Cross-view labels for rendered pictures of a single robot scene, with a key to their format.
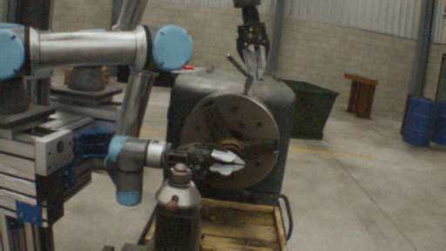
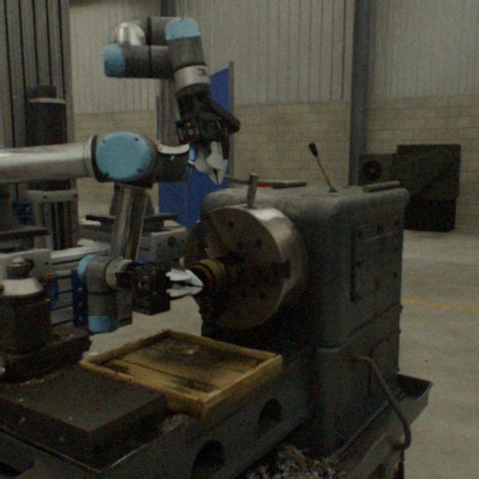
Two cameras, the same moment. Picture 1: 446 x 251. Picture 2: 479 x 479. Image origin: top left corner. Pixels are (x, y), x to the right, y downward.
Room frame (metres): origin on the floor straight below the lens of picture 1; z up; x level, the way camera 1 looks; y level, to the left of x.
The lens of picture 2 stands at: (-0.03, -0.82, 1.37)
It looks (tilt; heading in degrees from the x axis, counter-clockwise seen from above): 8 degrees down; 34
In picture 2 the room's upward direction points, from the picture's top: straight up
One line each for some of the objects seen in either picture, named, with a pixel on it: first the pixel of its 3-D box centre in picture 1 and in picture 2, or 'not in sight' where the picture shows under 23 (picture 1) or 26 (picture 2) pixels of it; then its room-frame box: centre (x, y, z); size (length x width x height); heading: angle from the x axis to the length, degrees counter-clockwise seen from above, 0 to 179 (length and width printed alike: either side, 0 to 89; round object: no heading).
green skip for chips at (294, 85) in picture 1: (293, 108); not in sight; (6.28, -1.17, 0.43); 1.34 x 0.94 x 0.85; 13
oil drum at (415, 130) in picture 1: (420, 121); not in sight; (6.69, -3.88, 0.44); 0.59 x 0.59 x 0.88
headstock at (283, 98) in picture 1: (227, 119); (308, 251); (1.58, -0.02, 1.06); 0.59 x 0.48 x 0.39; 179
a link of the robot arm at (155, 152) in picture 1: (158, 153); (123, 273); (0.94, 0.16, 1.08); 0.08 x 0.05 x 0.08; 179
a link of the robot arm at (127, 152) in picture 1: (130, 152); (101, 271); (0.95, 0.24, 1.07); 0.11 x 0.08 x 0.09; 89
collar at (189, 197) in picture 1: (179, 191); (19, 284); (0.58, 0.06, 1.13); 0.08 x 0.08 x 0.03
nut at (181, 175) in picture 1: (180, 173); (18, 267); (0.58, 0.06, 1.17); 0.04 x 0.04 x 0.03
